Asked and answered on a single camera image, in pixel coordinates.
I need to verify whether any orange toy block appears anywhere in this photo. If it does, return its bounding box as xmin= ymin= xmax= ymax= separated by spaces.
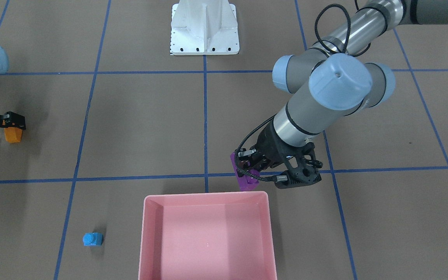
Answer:
xmin=4 ymin=127 xmax=24 ymax=144

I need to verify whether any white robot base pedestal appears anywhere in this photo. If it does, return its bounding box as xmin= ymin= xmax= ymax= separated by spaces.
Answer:
xmin=170 ymin=0 xmax=240 ymax=56

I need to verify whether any small blue toy block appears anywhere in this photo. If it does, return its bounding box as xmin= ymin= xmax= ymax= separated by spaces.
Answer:
xmin=82 ymin=232 xmax=103 ymax=247

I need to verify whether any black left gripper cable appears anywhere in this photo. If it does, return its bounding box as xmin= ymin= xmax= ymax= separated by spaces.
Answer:
xmin=235 ymin=4 xmax=372 ymax=182

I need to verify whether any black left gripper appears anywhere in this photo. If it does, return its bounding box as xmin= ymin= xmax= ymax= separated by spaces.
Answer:
xmin=235 ymin=124 xmax=322 ymax=189

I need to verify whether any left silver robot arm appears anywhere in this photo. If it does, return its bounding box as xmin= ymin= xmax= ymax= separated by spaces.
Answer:
xmin=230 ymin=0 xmax=448 ymax=191

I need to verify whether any purple curved toy block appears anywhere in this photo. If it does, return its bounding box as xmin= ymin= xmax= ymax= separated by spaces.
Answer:
xmin=230 ymin=152 xmax=259 ymax=192

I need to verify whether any pink plastic box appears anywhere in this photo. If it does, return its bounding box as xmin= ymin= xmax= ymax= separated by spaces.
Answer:
xmin=138 ymin=191 xmax=278 ymax=280

